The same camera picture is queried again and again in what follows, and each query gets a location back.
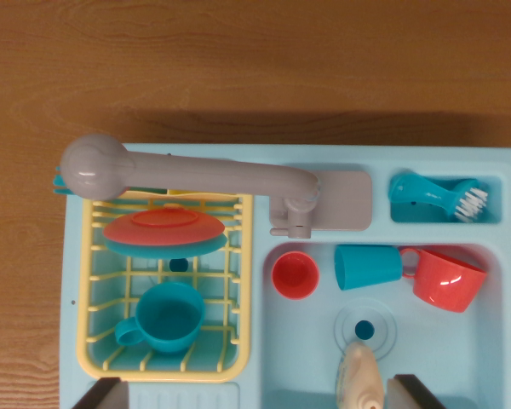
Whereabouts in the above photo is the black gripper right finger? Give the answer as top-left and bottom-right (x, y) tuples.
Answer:
(386, 373), (446, 409)

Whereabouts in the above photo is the light blue toy sink unit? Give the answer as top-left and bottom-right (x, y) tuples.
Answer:
(58, 142), (511, 409)

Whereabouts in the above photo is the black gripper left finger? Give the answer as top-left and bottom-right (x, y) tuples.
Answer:
(71, 377), (129, 409)

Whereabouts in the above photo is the teal mug with handle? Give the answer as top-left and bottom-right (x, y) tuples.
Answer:
(113, 281), (206, 354)

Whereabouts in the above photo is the teal toy cutlery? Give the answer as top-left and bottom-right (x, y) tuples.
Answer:
(52, 164), (76, 197)

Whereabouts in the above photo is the teal dish brush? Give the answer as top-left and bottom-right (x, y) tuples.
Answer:
(388, 172), (490, 224)

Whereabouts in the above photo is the red toy plate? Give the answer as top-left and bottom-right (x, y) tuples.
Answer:
(102, 204), (226, 248)

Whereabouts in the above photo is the teal toy plate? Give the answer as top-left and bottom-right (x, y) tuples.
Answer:
(104, 233), (229, 259)

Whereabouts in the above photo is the teal tumbler cup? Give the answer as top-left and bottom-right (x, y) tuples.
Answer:
(333, 244), (404, 292)

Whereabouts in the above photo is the grey toy faucet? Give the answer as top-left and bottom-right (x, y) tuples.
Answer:
(59, 134), (374, 239)

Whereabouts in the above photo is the red tumbler cup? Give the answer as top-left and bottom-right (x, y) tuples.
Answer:
(271, 251), (320, 301)

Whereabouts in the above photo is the yellow dish rack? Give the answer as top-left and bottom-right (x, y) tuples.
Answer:
(75, 189), (255, 383)

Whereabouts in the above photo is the red mug with handle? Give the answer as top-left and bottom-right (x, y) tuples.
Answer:
(399, 246), (489, 314)

